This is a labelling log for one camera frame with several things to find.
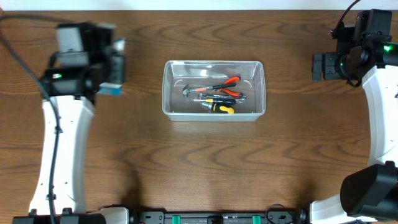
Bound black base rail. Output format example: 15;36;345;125
134;208;310;224

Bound red handled pliers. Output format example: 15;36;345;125
218;76;243;99

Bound small black claw hammer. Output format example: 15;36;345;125
182;83;236;97

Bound right black cable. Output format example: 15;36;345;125
334;0;363;32

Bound thin black precision screwdriver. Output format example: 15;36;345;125
192;98;236;105

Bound clear plastic container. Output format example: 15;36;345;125
162;60;266;121

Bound black cable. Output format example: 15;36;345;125
334;0;363;32
0;14;75;224

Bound silver combination wrench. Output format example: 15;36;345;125
198;93;246;101

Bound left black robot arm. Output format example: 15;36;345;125
13;22;132;223

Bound stubby yellow black screwdriver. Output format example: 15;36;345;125
201;102;234;114

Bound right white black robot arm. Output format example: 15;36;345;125
308;9;397;223

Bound blue white card box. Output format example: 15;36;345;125
97;83;123;96

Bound left black cable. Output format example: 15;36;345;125
0;14;75;224

